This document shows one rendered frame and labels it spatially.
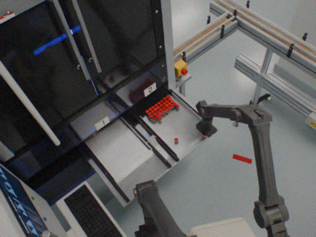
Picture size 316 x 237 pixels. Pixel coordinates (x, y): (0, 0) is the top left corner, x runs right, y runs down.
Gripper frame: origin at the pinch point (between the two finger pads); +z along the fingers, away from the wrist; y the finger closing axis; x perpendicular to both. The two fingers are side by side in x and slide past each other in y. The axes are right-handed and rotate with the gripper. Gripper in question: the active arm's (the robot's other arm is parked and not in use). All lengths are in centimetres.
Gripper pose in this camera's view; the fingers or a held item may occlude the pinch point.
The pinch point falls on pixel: (205, 136)
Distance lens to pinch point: 174.0
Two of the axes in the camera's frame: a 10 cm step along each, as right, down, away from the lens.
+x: -7.7, 5.6, -3.0
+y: -6.3, -6.1, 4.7
